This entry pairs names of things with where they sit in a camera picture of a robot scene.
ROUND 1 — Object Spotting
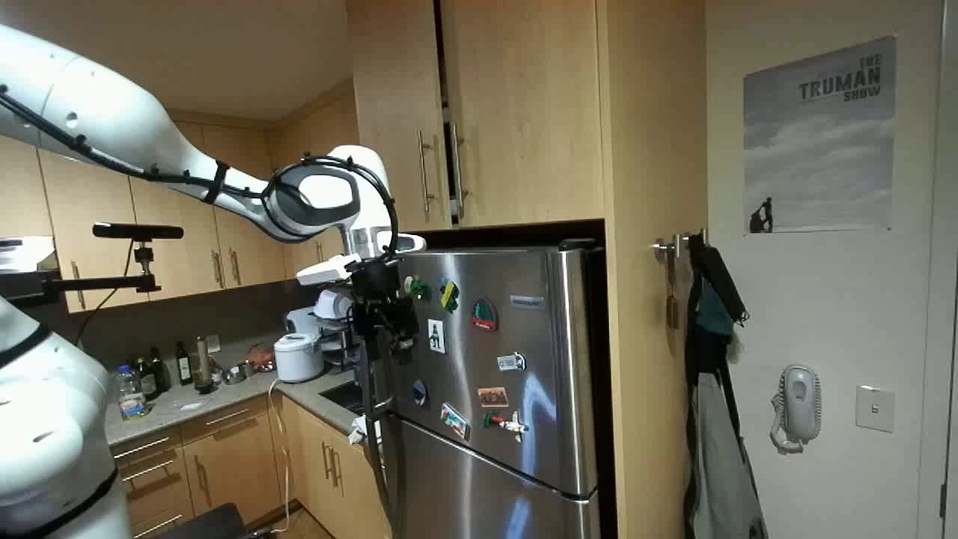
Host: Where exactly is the postcard picture magnet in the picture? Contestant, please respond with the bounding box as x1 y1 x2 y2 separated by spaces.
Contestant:
436 400 472 442

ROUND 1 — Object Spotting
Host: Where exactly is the dark squat bottle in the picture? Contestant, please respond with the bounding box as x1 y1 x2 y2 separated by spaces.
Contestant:
137 343 173 397

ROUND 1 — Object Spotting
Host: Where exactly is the white kettle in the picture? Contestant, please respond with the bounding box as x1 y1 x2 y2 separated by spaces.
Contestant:
312 288 356 324

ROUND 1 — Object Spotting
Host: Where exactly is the black hanging jacket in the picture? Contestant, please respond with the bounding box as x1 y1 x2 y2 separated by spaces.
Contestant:
682 232 752 400

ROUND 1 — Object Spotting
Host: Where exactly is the black wire rack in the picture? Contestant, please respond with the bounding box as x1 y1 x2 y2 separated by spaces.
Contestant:
315 310 369 373

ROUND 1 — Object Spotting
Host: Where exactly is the white cloth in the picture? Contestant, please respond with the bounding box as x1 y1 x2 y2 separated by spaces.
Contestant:
345 412 374 453

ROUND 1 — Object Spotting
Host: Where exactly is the white rice cooker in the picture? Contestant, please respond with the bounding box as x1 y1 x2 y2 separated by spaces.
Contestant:
272 328 329 385

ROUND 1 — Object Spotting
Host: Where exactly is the slim dark glass bottle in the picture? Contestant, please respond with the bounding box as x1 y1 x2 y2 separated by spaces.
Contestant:
173 337 194 390

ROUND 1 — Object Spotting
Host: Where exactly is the wooden base cabinet with sink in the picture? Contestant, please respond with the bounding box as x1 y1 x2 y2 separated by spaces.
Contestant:
272 382 395 539

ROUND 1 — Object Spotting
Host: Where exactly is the wooden base cabinet with drawers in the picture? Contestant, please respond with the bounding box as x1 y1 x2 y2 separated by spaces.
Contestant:
101 393 288 539

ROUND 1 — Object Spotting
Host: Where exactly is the white wall switch plate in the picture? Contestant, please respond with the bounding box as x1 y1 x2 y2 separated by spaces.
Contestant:
853 381 897 436

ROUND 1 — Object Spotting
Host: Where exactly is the clear plastic container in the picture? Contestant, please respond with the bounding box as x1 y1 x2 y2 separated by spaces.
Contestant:
115 361 152 423

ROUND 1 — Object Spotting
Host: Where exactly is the stainless steel fridge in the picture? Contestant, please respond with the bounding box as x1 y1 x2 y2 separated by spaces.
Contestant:
354 237 612 539

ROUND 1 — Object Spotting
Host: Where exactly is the black stereo camera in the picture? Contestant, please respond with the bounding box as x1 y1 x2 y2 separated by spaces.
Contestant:
89 217 188 241

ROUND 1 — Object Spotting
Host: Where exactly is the red teal round magnet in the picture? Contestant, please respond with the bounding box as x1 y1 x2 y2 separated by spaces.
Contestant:
466 297 502 336

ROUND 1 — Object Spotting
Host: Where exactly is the small white round appliance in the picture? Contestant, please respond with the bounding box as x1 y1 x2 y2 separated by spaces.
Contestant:
282 306 323 342

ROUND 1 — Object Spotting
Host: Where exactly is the steel fridge door handle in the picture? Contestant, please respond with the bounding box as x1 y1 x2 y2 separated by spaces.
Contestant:
366 412 399 539

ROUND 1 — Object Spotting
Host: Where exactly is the white red figure magnet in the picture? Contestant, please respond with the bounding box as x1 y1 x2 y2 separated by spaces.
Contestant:
484 408 534 442

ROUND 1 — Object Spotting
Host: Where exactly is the white room door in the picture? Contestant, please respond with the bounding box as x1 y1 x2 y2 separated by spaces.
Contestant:
915 0 958 539

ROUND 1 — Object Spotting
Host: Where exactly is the metal coat hook rack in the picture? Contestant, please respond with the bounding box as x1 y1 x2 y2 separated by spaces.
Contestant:
650 229 707 267

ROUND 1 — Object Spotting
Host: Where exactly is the silver bar cabinet handle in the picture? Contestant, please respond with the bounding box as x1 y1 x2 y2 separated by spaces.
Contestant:
415 129 444 228
454 123 480 202

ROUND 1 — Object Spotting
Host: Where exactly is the grey hanging garment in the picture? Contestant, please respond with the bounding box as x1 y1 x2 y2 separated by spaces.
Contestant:
682 367 773 539

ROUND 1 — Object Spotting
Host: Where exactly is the red kitchen item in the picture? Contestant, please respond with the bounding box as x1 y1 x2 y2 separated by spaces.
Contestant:
243 342 279 376

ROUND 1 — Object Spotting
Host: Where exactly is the tall brown bottle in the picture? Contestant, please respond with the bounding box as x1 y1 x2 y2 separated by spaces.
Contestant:
191 333 216 396

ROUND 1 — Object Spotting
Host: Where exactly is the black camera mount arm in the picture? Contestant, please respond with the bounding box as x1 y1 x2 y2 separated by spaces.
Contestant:
0 237 165 306

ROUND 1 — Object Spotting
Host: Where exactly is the grey Truman poster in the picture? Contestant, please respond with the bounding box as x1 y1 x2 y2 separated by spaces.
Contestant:
739 33 902 238

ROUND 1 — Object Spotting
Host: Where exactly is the wide wooden wall cabinet row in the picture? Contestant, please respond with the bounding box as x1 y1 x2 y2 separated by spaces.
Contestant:
0 129 294 315

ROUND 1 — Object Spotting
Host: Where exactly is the light wooden cabinet door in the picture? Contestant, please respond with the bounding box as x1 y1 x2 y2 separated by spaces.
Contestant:
441 0 609 229
347 0 454 232

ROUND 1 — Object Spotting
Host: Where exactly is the teal hanging garment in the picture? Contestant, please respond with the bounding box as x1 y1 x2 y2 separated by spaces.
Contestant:
691 273 739 337

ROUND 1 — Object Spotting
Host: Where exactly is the narrow wooden wall cabinet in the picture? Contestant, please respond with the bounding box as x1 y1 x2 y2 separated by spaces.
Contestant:
266 83 366 283

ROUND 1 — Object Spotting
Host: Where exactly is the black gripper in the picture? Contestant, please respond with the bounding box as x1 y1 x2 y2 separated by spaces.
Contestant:
347 255 423 376

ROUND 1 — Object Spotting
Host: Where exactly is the tall wooden side panel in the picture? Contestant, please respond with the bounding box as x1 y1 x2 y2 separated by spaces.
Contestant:
595 0 713 539

